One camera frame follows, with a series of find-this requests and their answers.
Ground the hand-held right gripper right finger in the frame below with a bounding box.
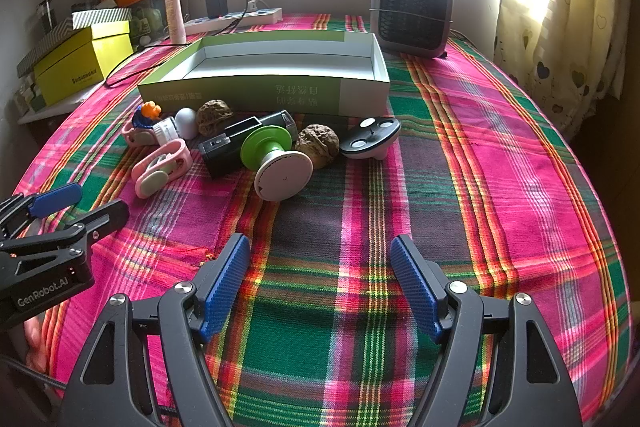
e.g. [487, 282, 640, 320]
[390, 235, 583, 427]

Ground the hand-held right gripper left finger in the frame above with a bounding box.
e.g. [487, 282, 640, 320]
[59, 233, 251, 427]

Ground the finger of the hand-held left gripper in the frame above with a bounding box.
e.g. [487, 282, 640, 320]
[0, 199, 130, 264]
[0, 183, 83, 240]

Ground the pink clip with grey pad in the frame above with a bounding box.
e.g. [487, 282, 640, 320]
[131, 139, 193, 199]

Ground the green and white round spool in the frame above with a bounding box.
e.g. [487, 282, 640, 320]
[240, 127, 315, 202]

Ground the black rectangular battery pack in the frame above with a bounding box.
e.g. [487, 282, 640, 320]
[198, 109, 298, 178]

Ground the brown walnut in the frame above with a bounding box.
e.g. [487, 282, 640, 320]
[295, 123, 341, 170]
[196, 99, 235, 136]

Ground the black and white oval remote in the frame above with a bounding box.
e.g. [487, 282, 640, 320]
[340, 117, 402, 160]

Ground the green and white cardboard box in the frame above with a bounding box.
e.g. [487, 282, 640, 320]
[137, 31, 391, 116]

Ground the person's left hand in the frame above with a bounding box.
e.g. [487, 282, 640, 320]
[22, 314, 58, 370]

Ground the white side shelf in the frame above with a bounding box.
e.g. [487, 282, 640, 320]
[17, 82, 101, 125]

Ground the plaid blanket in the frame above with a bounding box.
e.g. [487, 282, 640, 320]
[10, 12, 631, 427]

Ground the yellow cardboard box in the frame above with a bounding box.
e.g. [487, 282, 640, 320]
[32, 21, 135, 105]

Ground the green jar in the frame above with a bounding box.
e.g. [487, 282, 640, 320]
[131, 7, 166, 45]

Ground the cream cosmetic tube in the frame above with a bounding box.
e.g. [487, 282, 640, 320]
[164, 0, 187, 44]

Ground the white power strip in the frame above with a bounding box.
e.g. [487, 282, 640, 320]
[184, 7, 284, 35]

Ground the brown wooden cabinet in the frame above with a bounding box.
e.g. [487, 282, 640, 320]
[565, 92, 640, 218]

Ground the grey desktop heater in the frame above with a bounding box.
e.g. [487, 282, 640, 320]
[369, 0, 455, 58]

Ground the cream curtain with hearts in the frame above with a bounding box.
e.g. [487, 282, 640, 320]
[492, 0, 640, 142]

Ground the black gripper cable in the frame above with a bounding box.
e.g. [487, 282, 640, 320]
[0, 354, 68, 390]

